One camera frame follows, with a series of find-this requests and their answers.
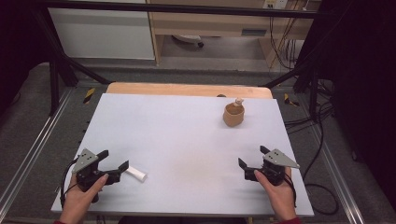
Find light wooden desk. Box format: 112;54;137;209
146;0;322;67

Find dark curtain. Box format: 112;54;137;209
0;0;43;106
317;0;396;204

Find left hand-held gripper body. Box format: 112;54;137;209
72;148;110;203

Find person's left hand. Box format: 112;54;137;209
60;173;110;219

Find brown clay cup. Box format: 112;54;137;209
222;102;246;128

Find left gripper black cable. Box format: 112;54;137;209
60;157;79;209

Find wooden table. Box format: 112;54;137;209
106;81;274;100

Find white cabinet panel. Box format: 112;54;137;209
48;7;156;61

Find black metal frame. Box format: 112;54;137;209
31;0;340;117

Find white chair base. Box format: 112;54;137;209
171;34;205;49

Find white cylinder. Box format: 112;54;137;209
124;165;149;183

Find hanging black cables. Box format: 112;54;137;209
268;16;297;71

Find person's right hand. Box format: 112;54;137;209
254;167;297;219

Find aluminium floor rail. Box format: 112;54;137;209
0;88;75;217
306;123;366;224

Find black floor cable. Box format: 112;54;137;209
284;78;341;217

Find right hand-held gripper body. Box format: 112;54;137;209
244;148;301;187

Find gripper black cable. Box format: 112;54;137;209
283;172;298;208
60;157;79;209

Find white table board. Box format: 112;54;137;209
50;92;315;217

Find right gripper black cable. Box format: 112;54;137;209
283;172;298;208

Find white power strip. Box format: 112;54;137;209
262;0;290;10

